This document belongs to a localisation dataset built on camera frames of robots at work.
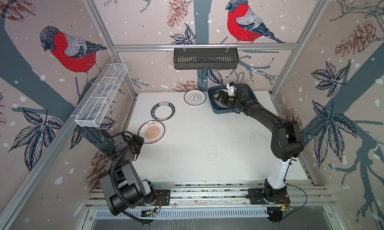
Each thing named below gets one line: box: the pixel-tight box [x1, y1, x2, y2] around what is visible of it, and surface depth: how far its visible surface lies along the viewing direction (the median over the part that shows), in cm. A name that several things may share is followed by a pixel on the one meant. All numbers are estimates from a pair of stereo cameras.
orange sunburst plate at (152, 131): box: [138, 120, 165, 144], surface depth 101 cm
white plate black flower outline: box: [183, 89, 207, 106], surface depth 121 cm
